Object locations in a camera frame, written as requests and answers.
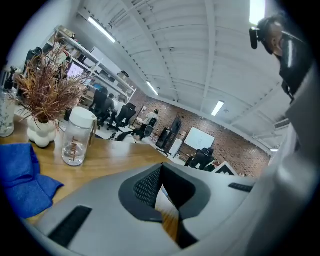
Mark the dried plant in white vase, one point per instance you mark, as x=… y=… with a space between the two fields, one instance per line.
x=47 y=85

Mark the whiteboard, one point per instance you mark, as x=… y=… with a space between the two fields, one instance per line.
x=200 y=138

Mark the clear patterned bottle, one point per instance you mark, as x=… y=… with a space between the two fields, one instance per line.
x=6 y=117

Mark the computer monitor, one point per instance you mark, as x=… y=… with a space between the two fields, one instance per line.
x=98 y=87
x=75 y=70

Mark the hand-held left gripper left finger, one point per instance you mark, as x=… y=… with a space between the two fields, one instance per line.
x=100 y=200

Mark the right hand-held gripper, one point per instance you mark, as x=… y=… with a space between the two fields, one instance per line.
x=226 y=168

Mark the black camera tripod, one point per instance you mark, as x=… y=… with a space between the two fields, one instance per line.
x=10 y=80

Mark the black head camera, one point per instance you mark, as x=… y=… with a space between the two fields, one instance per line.
x=254 y=37

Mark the black mobile display stand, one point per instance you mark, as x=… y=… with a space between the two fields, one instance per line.
x=170 y=135

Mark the blue cloth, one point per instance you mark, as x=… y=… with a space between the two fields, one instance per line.
x=22 y=180

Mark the wide ceiling light panel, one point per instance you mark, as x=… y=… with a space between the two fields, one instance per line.
x=257 y=11

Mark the long ceiling light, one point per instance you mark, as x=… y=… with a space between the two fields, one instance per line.
x=152 y=88
x=102 y=29
x=217 y=108

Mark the black office chair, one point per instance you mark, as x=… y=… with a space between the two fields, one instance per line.
x=123 y=116
x=98 y=105
x=200 y=160

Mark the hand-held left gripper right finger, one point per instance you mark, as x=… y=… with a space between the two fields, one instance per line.
x=215 y=190

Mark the person's head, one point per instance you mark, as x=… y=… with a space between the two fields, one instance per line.
x=272 y=37

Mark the person's torso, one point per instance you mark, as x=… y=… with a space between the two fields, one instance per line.
x=297 y=75

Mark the white shelf unit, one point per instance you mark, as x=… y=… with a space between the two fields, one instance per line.
x=105 y=72

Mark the clear bottle with white lid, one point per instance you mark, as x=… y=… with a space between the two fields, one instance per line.
x=76 y=140

